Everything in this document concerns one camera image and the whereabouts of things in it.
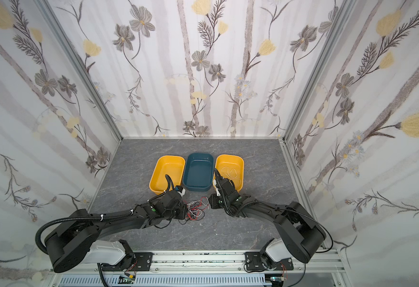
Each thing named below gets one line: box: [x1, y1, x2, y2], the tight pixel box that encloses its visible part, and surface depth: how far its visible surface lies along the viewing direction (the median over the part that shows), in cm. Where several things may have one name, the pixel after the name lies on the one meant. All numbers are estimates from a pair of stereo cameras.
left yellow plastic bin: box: [149, 154, 186, 195], surface depth 104 cm
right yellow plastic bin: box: [212, 154, 245, 192], surface depth 106 cm
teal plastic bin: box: [182, 153, 215, 192], surface depth 106 cm
